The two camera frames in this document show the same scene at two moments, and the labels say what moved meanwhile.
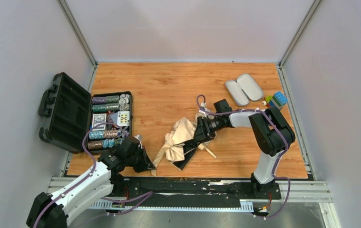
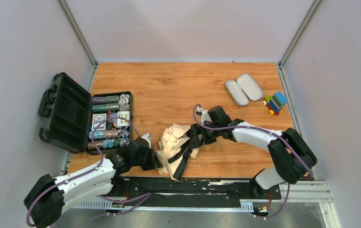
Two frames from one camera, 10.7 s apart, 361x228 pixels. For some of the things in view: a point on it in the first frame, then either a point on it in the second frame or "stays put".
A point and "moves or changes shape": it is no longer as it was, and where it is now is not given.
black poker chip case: [68, 109] stays put
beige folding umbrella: [180, 144] moves or changes shape
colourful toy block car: [278, 100] stays put
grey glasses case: [244, 89] stays put
